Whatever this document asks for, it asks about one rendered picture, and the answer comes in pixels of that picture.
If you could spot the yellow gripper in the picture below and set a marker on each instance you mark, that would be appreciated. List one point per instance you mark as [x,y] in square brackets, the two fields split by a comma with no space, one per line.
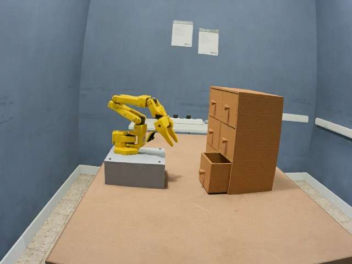
[164,127]

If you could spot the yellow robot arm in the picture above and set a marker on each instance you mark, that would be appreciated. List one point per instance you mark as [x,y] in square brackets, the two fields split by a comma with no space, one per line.
[124,141]

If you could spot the brown chest of drawers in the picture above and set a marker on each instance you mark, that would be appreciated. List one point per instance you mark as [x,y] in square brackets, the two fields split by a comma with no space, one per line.
[256,143]

